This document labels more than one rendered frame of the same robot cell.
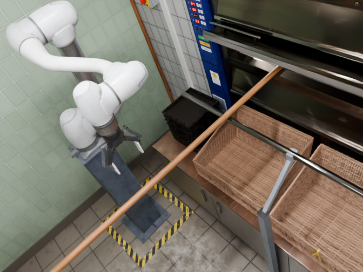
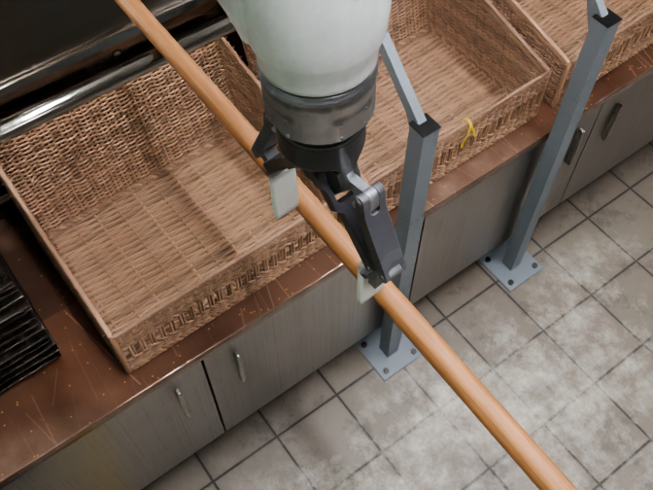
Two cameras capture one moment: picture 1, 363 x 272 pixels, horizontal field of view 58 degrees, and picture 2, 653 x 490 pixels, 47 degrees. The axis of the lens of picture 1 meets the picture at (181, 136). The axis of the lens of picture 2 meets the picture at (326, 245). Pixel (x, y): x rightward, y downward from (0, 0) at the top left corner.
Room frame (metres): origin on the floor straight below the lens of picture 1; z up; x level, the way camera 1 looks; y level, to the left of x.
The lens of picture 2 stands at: (1.04, 0.66, 1.98)
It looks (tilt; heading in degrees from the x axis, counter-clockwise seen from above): 57 degrees down; 258
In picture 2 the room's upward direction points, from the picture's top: straight up
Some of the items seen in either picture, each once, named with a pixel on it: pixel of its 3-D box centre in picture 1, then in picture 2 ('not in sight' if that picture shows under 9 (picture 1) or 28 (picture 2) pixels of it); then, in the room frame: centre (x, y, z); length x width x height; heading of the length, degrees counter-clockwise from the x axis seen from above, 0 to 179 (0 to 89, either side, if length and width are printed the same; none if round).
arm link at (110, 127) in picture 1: (105, 123); (319, 84); (0.97, 0.25, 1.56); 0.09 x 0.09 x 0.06
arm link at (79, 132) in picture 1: (77, 126); not in sight; (1.53, 0.54, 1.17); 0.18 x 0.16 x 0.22; 115
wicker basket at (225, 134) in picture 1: (250, 157); (173, 190); (1.17, -0.33, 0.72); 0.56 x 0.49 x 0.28; 26
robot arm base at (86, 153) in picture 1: (85, 143); not in sight; (1.52, 0.57, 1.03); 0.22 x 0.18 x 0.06; 117
